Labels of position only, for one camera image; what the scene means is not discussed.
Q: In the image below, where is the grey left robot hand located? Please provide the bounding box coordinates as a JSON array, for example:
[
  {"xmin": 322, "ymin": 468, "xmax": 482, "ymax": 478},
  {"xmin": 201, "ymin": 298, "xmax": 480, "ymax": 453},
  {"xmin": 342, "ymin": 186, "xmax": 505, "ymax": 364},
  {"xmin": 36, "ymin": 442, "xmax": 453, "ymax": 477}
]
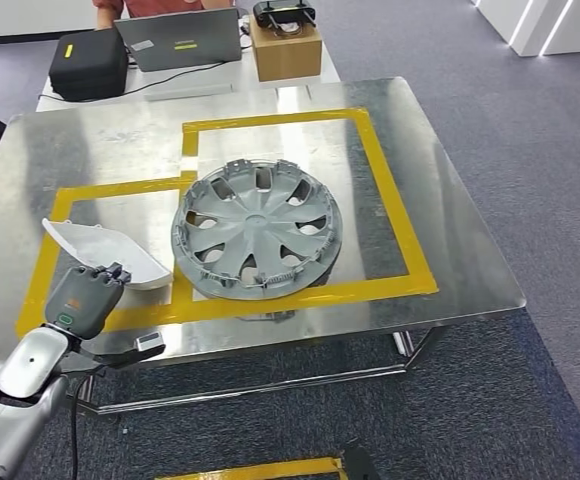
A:
[{"xmin": 43, "ymin": 262, "xmax": 132, "ymax": 341}]

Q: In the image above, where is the white plastic mirror shell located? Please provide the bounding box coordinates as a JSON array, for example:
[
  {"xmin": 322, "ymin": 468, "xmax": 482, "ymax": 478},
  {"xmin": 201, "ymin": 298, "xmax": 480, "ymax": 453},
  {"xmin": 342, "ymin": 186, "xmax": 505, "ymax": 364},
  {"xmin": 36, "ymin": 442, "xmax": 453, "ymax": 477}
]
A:
[{"xmin": 41, "ymin": 217, "xmax": 175, "ymax": 291}]

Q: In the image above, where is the yellow tape on workbench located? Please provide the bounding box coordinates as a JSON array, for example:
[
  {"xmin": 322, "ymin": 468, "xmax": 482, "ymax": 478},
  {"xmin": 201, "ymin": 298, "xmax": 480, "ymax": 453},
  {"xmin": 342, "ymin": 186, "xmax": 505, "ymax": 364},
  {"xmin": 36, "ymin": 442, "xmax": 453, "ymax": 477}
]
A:
[{"xmin": 15, "ymin": 107, "xmax": 440, "ymax": 339}]

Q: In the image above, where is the stainless steel workbench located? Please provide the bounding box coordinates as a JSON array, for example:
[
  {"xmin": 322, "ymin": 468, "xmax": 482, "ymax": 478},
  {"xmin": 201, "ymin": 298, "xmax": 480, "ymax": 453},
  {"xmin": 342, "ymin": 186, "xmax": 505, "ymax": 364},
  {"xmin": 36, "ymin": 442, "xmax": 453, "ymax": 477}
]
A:
[{"xmin": 0, "ymin": 76, "xmax": 528, "ymax": 417}]

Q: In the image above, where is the black zip case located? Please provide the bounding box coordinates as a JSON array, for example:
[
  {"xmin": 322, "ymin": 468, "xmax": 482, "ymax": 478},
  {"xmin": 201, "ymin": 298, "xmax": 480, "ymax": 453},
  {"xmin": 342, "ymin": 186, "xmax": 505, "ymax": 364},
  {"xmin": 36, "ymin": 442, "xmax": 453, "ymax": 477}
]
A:
[{"xmin": 48, "ymin": 27, "xmax": 129, "ymax": 103}]

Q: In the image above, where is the silver wheel hubcap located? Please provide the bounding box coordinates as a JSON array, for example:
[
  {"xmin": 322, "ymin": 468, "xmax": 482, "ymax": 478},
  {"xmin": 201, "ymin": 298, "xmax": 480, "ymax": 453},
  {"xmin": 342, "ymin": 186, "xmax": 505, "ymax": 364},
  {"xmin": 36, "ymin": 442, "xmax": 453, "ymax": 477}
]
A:
[{"xmin": 171, "ymin": 158, "xmax": 344, "ymax": 302}]

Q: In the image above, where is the yellow floor tape rectangle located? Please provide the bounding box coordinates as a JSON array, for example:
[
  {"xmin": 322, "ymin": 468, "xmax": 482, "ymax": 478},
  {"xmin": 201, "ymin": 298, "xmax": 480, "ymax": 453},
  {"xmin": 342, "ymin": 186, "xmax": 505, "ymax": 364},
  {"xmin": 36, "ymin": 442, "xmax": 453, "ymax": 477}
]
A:
[{"xmin": 155, "ymin": 457, "xmax": 348, "ymax": 480}]

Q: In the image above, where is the grey laptop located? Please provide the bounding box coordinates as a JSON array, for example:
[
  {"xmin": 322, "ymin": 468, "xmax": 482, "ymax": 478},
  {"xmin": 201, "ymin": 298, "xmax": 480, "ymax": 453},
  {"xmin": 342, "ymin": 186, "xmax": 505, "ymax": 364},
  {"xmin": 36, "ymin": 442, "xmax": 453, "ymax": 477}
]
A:
[{"xmin": 113, "ymin": 6, "xmax": 243, "ymax": 73}]

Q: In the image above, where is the person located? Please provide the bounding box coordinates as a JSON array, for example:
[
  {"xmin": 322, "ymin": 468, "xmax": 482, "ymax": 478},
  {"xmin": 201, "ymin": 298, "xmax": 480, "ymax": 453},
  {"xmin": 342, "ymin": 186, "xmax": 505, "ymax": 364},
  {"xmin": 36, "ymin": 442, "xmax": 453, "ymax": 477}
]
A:
[{"xmin": 92, "ymin": 0, "xmax": 236, "ymax": 31}]

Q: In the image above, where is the white table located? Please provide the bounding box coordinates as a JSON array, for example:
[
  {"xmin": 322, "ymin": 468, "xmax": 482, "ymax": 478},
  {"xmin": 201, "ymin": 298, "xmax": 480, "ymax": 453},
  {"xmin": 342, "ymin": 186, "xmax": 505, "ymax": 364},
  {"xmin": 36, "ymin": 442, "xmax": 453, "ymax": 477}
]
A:
[{"xmin": 36, "ymin": 16, "xmax": 342, "ymax": 113}]

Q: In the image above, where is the brown cardboard box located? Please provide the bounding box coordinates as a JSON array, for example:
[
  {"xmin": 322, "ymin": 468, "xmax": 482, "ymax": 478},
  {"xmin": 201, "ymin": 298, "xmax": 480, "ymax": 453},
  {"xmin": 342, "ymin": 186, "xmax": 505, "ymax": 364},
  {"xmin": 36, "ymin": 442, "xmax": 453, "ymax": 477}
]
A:
[{"xmin": 248, "ymin": 14, "xmax": 323, "ymax": 83}]

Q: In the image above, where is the black device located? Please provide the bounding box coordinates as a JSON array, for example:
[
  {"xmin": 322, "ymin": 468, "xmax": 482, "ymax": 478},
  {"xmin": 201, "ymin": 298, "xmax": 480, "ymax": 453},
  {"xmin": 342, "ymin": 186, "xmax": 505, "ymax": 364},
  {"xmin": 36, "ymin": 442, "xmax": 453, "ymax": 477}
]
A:
[{"xmin": 252, "ymin": 0, "xmax": 317, "ymax": 29}]

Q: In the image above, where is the white power strip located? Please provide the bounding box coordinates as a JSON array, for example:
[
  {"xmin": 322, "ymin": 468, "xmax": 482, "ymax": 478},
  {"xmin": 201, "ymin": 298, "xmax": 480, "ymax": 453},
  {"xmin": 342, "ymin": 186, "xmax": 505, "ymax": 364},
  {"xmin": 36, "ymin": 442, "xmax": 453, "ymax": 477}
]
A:
[{"xmin": 393, "ymin": 331, "xmax": 416, "ymax": 359}]

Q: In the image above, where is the white display block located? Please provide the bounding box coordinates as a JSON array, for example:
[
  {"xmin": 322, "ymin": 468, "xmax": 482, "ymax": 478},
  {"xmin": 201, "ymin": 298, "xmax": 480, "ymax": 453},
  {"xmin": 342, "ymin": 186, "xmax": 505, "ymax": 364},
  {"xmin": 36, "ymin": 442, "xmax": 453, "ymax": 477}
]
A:
[{"xmin": 472, "ymin": 0, "xmax": 580, "ymax": 58}]

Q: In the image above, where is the black laptop cable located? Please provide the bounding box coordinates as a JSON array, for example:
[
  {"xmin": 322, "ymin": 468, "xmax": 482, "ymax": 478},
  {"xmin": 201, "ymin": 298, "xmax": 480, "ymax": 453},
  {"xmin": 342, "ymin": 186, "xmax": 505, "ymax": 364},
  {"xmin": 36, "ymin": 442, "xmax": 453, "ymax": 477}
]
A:
[{"xmin": 37, "ymin": 60, "xmax": 226, "ymax": 102}]

